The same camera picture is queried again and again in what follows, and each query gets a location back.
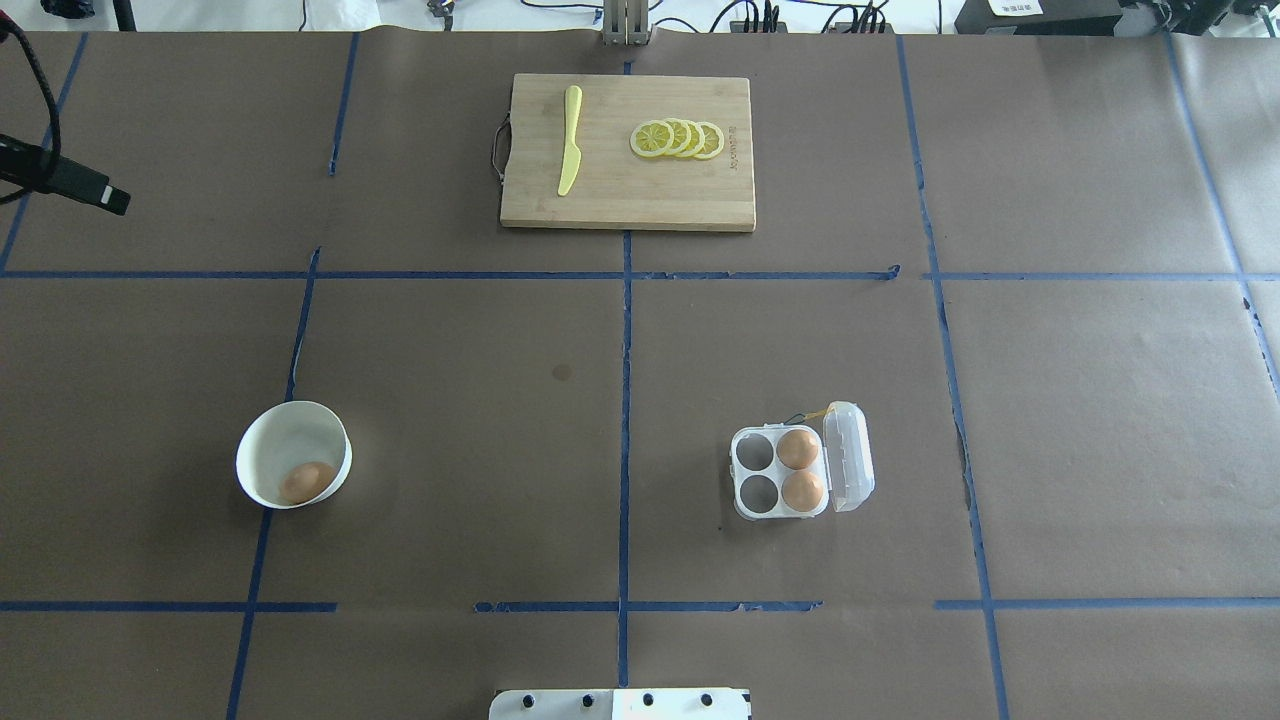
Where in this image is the white paper bowl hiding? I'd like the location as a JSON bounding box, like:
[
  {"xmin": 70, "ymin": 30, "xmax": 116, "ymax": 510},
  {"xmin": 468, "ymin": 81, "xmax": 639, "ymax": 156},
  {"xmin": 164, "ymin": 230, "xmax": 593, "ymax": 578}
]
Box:
[{"xmin": 236, "ymin": 400, "xmax": 353, "ymax": 510}]

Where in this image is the clear plastic egg box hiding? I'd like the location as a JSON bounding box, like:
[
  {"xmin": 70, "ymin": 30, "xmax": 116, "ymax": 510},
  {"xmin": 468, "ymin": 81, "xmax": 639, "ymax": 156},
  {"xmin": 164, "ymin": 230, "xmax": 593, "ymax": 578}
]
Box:
[{"xmin": 728, "ymin": 401, "xmax": 876, "ymax": 521}]

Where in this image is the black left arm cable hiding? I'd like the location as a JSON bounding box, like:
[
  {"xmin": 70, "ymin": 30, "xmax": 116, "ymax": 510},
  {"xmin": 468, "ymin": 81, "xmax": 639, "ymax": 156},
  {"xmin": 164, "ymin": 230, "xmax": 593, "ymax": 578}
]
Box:
[{"xmin": 0, "ymin": 17, "xmax": 63, "ymax": 193}]

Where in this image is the front lemon slice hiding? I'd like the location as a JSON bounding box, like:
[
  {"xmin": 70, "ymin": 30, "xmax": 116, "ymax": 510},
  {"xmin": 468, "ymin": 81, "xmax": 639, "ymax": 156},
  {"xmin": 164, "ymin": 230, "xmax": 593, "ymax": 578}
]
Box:
[{"xmin": 628, "ymin": 120, "xmax": 676, "ymax": 158}]

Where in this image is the brown egg from bowl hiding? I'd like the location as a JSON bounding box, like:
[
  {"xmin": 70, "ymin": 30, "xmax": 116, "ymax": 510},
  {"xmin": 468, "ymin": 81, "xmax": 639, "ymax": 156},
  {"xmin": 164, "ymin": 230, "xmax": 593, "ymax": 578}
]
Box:
[{"xmin": 279, "ymin": 461, "xmax": 337, "ymax": 506}]

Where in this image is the brown egg near slot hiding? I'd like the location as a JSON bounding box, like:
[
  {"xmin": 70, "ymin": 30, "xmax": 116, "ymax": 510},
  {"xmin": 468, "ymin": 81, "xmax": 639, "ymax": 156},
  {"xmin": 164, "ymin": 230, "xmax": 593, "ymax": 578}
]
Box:
[{"xmin": 782, "ymin": 470, "xmax": 827, "ymax": 514}]

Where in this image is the aluminium frame post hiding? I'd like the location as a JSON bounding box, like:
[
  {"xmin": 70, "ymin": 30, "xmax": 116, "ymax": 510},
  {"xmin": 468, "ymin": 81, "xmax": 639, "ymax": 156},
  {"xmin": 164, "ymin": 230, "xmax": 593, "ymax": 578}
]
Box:
[{"xmin": 602, "ymin": 0, "xmax": 652, "ymax": 47}]

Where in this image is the lemon slice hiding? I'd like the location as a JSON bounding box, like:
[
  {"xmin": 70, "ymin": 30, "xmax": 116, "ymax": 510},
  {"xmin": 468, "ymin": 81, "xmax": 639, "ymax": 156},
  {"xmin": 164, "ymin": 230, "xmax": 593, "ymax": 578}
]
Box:
[
  {"xmin": 628, "ymin": 120, "xmax": 676, "ymax": 158},
  {"xmin": 692, "ymin": 122, "xmax": 724, "ymax": 160},
  {"xmin": 675, "ymin": 120, "xmax": 705, "ymax": 158},
  {"xmin": 663, "ymin": 118, "xmax": 698, "ymax": 158}
]

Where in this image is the wooden cutting board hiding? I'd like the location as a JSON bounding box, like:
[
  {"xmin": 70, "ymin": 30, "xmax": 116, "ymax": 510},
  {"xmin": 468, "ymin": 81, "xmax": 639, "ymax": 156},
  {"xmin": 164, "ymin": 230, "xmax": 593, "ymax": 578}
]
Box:
[{"xmin": 500, "ymin": 73, "xmax": 756, "ymax": 232}]

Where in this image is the rear lemon slice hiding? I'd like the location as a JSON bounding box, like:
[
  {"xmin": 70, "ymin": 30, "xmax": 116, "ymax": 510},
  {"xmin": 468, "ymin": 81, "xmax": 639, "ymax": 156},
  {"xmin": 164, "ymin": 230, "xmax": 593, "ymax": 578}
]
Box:
[{"xmin": 692, "ymin": 122, "xmax": 724, "ymax": 160}]

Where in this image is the yellow plastic knife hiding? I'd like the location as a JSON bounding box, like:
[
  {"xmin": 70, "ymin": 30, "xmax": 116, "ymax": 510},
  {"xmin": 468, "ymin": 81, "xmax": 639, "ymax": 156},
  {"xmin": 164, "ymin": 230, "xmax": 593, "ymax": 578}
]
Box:
[{"xmin": 557, "ymin": 85, "xmax": 584, "ymax": 197}]

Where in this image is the brown egg far slot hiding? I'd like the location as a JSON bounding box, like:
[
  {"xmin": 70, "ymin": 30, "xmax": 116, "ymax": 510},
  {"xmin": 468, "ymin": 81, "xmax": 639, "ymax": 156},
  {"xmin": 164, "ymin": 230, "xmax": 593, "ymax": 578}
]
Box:
[{"xmin": 776, "ymin": 427, "xmax": 822, "ymax": 471}]

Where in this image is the black box top right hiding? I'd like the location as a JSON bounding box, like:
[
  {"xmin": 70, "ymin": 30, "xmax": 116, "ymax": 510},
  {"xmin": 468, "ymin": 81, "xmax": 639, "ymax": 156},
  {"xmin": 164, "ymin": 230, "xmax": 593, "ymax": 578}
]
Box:
[{"xmin": 954, "ymin": 1, "xmax": 1123, "ymax": 36}]

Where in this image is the brown egg slot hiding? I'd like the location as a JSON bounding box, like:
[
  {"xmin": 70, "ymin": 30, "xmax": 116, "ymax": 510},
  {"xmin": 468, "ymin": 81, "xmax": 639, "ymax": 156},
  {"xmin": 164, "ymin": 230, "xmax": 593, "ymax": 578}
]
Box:
[
  {"xmin": 776, "ymin": 427, "xmax": 822, "ymax": 471},
  {"xmin": 782, "ymin": 470, "xmax": 827, "ymax": 514}
]

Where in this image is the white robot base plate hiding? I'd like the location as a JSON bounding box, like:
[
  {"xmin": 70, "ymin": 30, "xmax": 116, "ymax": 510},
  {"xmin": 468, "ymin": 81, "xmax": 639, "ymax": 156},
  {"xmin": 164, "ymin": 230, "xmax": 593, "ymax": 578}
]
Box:
[{"xmin": 488, "ymin": 687, "xmax": 753, "ymax": 719}]

